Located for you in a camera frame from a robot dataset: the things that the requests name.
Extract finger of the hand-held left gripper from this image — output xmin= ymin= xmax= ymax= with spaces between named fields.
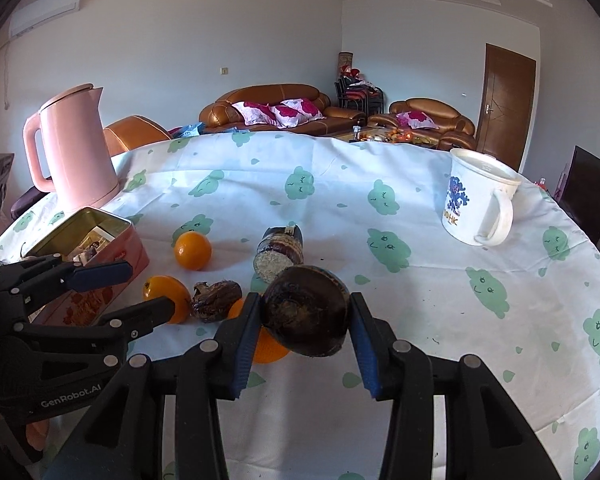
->
xmin=0 ymin=254 xmax=133 ymax=311
xmin=12 ymin=296 xmax=183 ymax=358

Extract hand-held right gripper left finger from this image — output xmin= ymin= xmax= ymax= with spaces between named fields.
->
xmin=45 ymin=291 xmax=262 ymax=480

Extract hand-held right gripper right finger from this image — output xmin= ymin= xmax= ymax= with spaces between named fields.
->
xmin=349 ymin=291 xmax=563 ymax=480

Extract orange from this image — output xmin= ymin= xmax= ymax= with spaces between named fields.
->
xmin=174 ymin=231 xmax=213 ymax=272
xmin=227 ymin=297 xmax=291 ymax=365
xmin=141 ymin=275 xmax=191 ymax=325

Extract pink metal tin box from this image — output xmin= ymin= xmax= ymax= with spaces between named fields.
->
xmin=20 ymin=206 xmax=151 ymax=326

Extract purple beetroot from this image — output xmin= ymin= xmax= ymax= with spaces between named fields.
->
xmin=261 ymin=265 xmax=353 ymax=358

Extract person's left hand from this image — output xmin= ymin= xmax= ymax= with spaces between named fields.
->
xmin=24 ymin=417 xmax=50 ymax=463

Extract printed paper leaflet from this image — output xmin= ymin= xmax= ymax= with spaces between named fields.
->
xmin=65 ymin=225 xmax=126 ymax=263

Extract dark dried fruit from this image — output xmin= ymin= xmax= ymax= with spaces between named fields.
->
xmin=190 ymin=281 xmax=243 ymax=324

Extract dark purple stool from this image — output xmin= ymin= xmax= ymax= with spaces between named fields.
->
xmin=10 ymin=185 xmax=51 ymax=221

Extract pink electric kettle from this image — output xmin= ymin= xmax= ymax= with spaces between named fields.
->
xmin=22 ymin=84 xmax=121 ymax=216

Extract orange leather chair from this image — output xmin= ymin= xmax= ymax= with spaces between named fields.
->
xmin=102 ymin=116 xmax=173 ymax=157

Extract white tablecloth with green clouds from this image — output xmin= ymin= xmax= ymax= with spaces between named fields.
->
xmin=0 ymin=130 xmax=600 ymax=480

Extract white mug with blue print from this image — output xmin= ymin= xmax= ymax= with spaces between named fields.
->
xmin=440 ymin=148 xmax=523 ymax=247

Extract dark coffee table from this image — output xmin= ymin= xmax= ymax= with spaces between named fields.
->
xmin=325 ymin=125 xmax=441 ymax=150

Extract white pillow with magenta flowers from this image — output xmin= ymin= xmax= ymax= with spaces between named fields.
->
xmin=396 ymin=111 xmax=437 ymax=131
xmin=272 ymin=98 xmax=327 ymax=128
xmin=231 ymin=100 xmax=281 ymax=126

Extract brown leather sofa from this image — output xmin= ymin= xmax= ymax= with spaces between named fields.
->
xmin=198 ymin=85 xmax=368 ymax=136

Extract brown leather armchair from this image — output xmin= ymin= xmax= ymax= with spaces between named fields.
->
xmin=369 ymin=98 xmax=476 ymax=151

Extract stacked black chairs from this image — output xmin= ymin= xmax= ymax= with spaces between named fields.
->
xmin=335 ymin=67 xmax=385 ymax=113

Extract white air conditioner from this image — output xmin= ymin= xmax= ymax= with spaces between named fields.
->
xmin=8 ymin=0 xmax=83 ymax=38

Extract black television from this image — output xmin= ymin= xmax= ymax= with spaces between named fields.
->
xmin=560 ymin=145 xmax=600 ymax=256

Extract brown wooden door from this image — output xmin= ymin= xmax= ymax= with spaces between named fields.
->
xmin=475 ymin=43 xmax=537 ymax=173

